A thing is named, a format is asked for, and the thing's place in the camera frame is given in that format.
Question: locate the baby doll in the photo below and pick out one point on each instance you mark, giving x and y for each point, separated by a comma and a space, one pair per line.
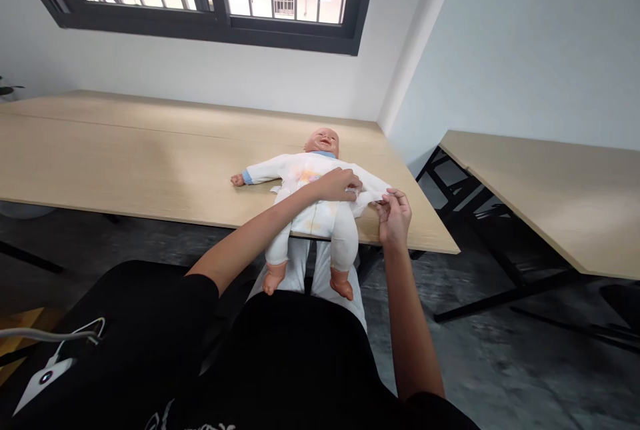
322, 143

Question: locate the white flat device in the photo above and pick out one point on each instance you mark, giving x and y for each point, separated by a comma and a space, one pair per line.
42, 379

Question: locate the long light wooden table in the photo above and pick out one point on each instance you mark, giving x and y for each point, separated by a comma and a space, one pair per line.
130, 155

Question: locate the wooden table with black frame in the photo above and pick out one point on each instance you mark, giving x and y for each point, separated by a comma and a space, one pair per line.
555, 195

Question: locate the person's body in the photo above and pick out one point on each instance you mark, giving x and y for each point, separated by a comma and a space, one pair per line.
280, 365

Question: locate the person's left hand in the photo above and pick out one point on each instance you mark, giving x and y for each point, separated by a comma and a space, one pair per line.
336, 183

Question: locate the person's left fingers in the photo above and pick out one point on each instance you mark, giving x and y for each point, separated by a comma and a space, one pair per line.
354, 187

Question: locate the person's right hand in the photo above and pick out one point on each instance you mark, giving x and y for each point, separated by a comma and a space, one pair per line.
396, 220

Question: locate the black framed barred window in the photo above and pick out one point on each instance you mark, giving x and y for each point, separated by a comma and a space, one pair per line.
220, 15

